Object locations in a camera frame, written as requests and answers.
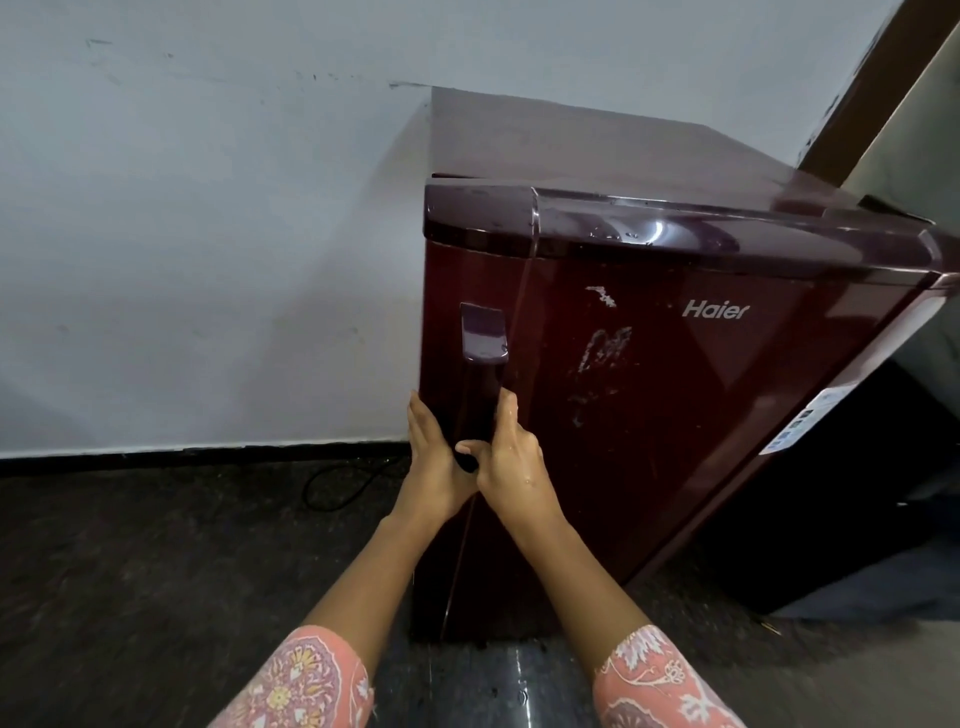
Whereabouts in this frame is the person's left hand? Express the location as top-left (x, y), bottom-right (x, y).
top-left (388, 389), bottom-right (481, 530)

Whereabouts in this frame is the person's right hand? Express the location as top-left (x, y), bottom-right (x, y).
top-left (453, 387), bottom-right (564, 530)

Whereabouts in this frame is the maroon Haier fridge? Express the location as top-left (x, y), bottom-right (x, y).
top-left (408, 86), bottom-right (960, 645)

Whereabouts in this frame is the person's right forearm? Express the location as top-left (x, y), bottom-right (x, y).
top-left (521, 509), bottom-right (654, 665)

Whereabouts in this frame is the person's left forearm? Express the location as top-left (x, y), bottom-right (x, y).
top-left (303, 513), bottom-right (444, 665)

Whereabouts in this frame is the pink floral sleeve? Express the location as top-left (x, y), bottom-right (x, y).
top-left (208, 624), bottom-right (376, 728)
top-left (592, 623), bottom-right (748, 728)

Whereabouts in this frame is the black cable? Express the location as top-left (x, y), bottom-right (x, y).
top-left (301, 453), bottom-right (412, 515)

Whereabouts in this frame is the brown wooden door frame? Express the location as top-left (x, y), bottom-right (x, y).
top-left (796, 0), bottom-right (960, 189)

